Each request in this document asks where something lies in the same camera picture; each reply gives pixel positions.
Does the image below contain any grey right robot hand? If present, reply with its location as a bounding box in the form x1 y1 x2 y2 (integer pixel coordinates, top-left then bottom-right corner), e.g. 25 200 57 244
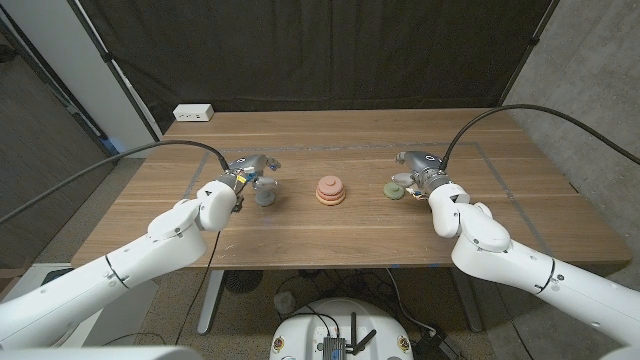
392 150 451 197

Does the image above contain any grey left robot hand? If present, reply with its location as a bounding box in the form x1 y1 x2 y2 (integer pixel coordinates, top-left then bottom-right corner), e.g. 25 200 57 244
219 153 281 200

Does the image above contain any small dark grey disk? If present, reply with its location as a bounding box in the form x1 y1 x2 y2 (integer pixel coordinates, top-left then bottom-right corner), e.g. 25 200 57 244
254 187 277 208

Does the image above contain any dusty pink disk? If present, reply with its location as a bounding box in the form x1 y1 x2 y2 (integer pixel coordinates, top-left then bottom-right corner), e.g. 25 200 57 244
318 175 344 195

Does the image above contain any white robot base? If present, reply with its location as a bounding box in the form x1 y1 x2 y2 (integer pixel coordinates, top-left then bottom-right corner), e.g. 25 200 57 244
269 298 414 360

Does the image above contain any white power strip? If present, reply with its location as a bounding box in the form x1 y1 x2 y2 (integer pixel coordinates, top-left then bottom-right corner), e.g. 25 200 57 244
172 103 215 123

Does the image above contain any round black table foot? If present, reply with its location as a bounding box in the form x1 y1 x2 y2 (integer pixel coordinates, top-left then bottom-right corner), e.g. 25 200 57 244
223 269 264 295

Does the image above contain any black backdrop curtain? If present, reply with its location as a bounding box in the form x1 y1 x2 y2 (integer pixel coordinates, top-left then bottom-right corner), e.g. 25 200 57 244
69 0 560 135

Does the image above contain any white table leg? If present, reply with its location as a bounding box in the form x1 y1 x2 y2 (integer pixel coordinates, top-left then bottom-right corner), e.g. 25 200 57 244
197 269 226 336

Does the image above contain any round grey floor object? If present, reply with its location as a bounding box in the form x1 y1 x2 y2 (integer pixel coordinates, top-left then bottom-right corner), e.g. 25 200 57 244
273 292 297 316

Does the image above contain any grey table leg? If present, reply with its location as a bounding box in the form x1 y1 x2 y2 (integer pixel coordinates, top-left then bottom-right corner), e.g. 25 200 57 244
449 269 484 334

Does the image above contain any black backdrop stand pole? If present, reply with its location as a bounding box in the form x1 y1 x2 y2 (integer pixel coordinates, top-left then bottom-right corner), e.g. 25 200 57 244
66 0 164 143
498 0 560 108

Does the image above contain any black power adapter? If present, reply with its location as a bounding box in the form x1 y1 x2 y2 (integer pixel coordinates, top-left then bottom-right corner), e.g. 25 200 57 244
414 329 464 360

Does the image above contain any grey radio box with antennas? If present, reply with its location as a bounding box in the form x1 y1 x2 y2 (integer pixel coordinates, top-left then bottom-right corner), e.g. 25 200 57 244
322 312 377 360

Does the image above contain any blue foot pedal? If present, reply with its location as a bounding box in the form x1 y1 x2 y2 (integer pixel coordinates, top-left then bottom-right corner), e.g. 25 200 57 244
42 268 76 286

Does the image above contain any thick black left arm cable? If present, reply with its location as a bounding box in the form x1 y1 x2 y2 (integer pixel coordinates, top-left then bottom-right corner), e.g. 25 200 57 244
0 139 230 226

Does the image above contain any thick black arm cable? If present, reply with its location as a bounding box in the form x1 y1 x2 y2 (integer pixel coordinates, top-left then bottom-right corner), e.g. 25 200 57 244
0 139 230 226
439 103 640 169

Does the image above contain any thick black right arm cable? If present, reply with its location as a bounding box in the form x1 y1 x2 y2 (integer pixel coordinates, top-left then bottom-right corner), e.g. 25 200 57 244
439 103 640 169

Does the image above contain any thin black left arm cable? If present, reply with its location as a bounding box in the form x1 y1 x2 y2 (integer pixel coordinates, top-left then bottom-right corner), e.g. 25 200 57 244
174 232 221 346

